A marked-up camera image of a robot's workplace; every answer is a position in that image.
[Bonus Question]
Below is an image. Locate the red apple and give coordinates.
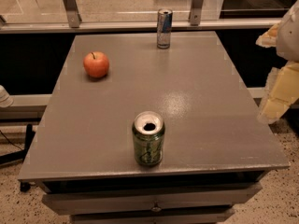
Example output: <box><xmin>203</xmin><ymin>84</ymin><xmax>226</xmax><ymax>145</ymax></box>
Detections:
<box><xmin>83</xmin><ymin>51</ymin><xmax>109</xmax><ymax>78</ymax></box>

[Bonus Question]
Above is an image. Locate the white object at left edge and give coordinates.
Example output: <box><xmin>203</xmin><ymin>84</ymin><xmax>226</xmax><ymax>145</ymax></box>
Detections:
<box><xmin>0</xmin><ymin>85</ymin><xmax>13</xmax><ymax>108</ymax></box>

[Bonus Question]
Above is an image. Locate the right metal railing bracket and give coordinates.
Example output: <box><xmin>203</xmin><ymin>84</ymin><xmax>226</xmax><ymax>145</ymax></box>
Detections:
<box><xmin>189</xmin><ymin>0</ymin><xmax>204</xmax><ymax>26</ymax></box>

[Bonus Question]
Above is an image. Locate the green soda can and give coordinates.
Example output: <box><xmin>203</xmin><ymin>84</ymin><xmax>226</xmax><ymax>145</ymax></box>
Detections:
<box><xmin>132</xmin><ymin>111</ymin><xmax>165</xmax><ymax>166</ymax></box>

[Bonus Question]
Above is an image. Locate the silver blue energy drink can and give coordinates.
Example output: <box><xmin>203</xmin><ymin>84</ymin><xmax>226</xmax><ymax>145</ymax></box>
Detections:
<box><xmin>157</xmin><ymin>8</ymin><xmax>173</xmax><ymax>49</ymax></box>

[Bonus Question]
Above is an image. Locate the black stand base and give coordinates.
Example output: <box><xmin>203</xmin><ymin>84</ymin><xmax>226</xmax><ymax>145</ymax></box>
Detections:
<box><xmin>0</xmin><ymin>124</ymin><xmax>36</xmax><ymax>192</ymax></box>

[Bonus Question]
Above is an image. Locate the metal drawer knob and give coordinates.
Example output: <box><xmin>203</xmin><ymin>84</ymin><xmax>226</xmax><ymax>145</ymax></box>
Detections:
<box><xmin>151</xmin><ymin>204</ymin><xmax>162</xmax><ymax>212</ymax></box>

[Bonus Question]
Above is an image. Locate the grey drawer cabinet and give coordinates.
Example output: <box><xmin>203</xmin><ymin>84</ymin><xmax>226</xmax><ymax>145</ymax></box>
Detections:
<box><xmin>36</xmin><ymin>170</ymin><xmax>269</xmax><ymax>224</ymax></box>

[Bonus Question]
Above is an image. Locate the metal railing bracket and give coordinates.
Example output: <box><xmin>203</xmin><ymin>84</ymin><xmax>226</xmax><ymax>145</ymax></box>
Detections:
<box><xmin>63</xmin><ymin>0</ymin><xmax>81</xmax><ymax>28</ymax></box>
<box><xmin>189</xmin><ymin>0</ymin><xmax>204</xmax><ymax>26</ymax></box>

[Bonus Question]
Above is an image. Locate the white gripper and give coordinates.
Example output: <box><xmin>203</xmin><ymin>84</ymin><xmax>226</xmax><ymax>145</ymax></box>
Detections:
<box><xmin>256</xmin><ymin>1</ymin><xmax>299</xmax><ymax>124</ymax></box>

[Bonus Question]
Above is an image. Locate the left metal railing bracket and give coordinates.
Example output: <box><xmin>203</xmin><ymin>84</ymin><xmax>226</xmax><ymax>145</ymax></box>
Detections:
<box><xmin>63</xmin><ymin>0</ymin><xmax>81</xmax><ymax>28</ymax></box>

